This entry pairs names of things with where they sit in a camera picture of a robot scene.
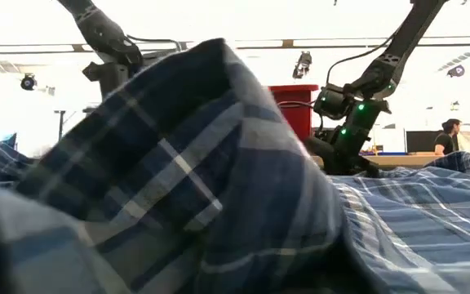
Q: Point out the person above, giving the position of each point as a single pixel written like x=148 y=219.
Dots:
x=446 y=141

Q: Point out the ceiling air vent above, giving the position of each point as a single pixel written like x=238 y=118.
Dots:
x=463 y=58

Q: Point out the long ceiling light fixture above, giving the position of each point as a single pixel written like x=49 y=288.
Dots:
x=35 y=47

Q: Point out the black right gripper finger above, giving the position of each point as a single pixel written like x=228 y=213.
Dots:
x=320 y=153
x=367 y=169

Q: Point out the blue chair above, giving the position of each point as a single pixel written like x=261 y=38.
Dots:
x=11 y=141

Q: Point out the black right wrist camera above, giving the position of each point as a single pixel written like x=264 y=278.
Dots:
x=333 y=102

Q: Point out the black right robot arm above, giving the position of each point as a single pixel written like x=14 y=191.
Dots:
x=398 y=53

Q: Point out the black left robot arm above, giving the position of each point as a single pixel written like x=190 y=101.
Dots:
x=104 y=36

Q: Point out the black metal background table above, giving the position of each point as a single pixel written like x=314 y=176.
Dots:
x=60 y=124

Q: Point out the red plastic laundry bin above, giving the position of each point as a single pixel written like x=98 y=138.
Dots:
x=296 y=110

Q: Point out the black ceiling spotlight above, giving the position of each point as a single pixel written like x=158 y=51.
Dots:
x=302 y=65
x=28 y=81
x=456 y=71

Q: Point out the blue plaid garment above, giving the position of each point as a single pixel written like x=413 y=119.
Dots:
x=198 y=183

